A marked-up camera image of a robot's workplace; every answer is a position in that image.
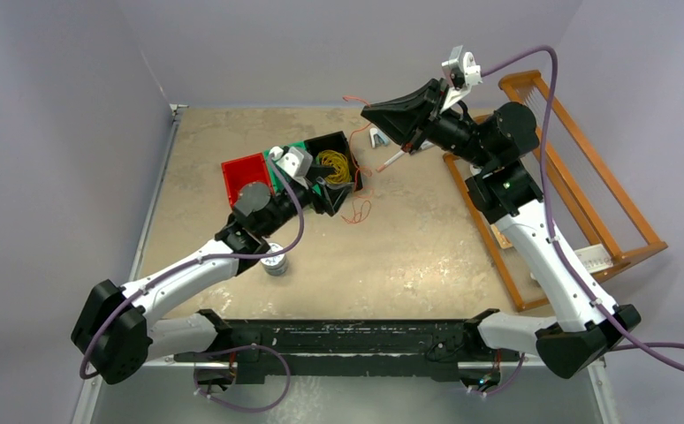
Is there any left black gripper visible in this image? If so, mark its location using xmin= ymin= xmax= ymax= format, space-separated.
xmin=260 ymin=164 xmax=353 ymax=238

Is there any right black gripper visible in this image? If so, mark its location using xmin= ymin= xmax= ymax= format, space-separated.
xmin=363 ymin=79 xmax=497 ymax=170

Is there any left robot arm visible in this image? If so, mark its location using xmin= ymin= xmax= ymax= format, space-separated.
xmin=71 ymin=178 xmax=354 ymax=384

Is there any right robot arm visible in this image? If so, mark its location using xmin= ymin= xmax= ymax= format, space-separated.
xmin=361 ymin=79 xmax=641 ymax=378

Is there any black plastic bin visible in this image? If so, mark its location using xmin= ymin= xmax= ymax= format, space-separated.
xmin=303 ymin=132 xmax=364 ymax=192

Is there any loose white marker pen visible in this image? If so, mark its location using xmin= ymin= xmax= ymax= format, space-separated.
xmin=376 ymin=150 xmax=413 ymax=173

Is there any green plastic bin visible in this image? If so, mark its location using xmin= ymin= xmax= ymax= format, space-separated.
xmin=263 ymin=140 xmax=314 ymax=177

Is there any round blue white tin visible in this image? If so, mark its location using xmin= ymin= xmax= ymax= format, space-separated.
xmin=260 ymin=242 xmax=289 ymax=276

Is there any red plastic bin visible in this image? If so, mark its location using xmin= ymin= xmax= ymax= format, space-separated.
xmin=221 ymin=153 xmax=274 ymax=207

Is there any wooden rack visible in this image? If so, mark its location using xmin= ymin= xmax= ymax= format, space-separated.
xmin=443 ymin=99 xmax=668 ymax=313

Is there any white red cardboard box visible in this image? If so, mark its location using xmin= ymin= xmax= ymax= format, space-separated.
xmin=574 ymin=244 xmax=613 ymax=274

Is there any yellow coiled cable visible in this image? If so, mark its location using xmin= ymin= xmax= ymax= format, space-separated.
xmin=317 ymin=149 xmax=353 ymax=186

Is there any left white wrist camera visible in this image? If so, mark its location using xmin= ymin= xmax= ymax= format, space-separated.
xmin=268 ymin=145 xmax=314 ymax=183

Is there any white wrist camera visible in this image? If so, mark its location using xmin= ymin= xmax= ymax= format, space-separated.
xmin=268 ymin=145 xmax=314 ymax=183
xmin=440 ymin=45 xmax=483 ymax=113

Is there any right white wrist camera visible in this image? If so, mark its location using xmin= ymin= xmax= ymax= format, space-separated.
xmin=440 ymin=45 xmax=483 ymax=113

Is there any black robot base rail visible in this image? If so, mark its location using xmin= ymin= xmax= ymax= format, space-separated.
xmin=174 ymin=309 xmax=520 ymax=384

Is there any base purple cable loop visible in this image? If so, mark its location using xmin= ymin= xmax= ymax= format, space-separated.
xmin=192 ymin=340 xmax=294 ymax=413

